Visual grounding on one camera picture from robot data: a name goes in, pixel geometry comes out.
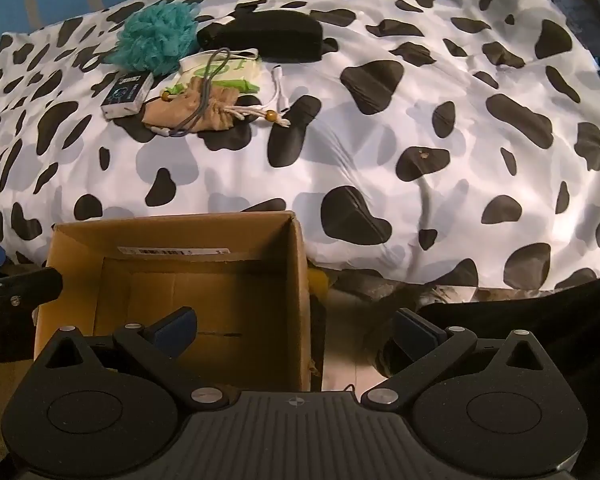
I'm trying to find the cow print blanket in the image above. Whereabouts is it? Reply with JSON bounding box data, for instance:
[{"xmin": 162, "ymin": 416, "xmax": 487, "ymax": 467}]
[{"xmin": 0, "ymin": 0, "xmax": 600, "ymax": 293}]

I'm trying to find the green white wet wipes pack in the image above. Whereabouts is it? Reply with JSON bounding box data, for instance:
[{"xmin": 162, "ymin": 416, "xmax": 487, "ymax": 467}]
[{"xmin": 177, "ymin": 49, "xmax": 263, "ymax": 96}]

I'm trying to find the teal bath pouf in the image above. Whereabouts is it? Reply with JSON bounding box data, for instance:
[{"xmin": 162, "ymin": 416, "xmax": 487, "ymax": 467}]
[{"xmin": 109, "ymin": 1, "xmax": 201, "ymax": 75}]

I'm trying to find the dark cloth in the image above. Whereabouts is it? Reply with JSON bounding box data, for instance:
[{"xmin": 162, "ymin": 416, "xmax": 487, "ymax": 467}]
[{"xmin": 420, "ymin": 265, "xmax": 600, "ymax": 461}]

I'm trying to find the small black white box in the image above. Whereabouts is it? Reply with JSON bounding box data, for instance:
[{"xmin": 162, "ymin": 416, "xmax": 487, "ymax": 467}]
[{"xmin": 101, "ymin": 72, "xmax": 155, "ymax": 120}]

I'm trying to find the black soft case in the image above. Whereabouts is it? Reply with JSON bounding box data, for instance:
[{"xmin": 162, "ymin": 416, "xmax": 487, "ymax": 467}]
[{"xmin": 227, "ymin": 10, "xmax": 323, "ymax": 63}]

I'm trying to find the tan burlap drawstring pouch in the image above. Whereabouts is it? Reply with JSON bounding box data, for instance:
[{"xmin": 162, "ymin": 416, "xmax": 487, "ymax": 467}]
[{"xmin": 141, "ymin": 77, "xmax": 293, "ymax": 138}]

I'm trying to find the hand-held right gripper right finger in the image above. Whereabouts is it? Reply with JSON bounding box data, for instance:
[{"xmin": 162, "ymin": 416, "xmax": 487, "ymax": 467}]
[{"xmin": 361, "ymin": 307, "xmax": 556, "ymax": 408}]

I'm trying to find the grey cord lanyard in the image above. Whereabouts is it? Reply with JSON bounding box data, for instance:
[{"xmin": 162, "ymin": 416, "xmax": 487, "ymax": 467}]
[{"xmin": 172, "ymin": 47, "xmax": 233, "ymax": 137}]

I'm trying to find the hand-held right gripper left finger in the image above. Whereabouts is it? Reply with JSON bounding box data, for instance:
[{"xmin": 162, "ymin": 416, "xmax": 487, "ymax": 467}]
[{"xmin": 32, "ymin": 306, "xmax": 236, "ymax": 408}]

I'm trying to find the white cable adapter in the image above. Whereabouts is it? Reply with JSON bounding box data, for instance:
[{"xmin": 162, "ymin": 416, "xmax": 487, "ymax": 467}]
[{"xmin": 270, "ymin": 64, "xmax": 293, "ymax": 117}]

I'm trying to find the brown cardboard box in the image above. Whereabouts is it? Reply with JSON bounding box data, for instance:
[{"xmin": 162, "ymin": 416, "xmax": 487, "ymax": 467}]
[{"xmin": 32, "ymin": 210, "xmax": 313, "ymax": 393}]

